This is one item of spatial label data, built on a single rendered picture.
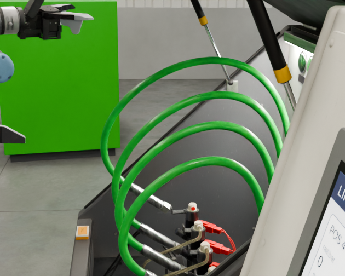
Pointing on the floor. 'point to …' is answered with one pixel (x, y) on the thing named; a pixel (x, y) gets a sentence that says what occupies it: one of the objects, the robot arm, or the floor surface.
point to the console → (308, 145)
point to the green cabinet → (62, 86)
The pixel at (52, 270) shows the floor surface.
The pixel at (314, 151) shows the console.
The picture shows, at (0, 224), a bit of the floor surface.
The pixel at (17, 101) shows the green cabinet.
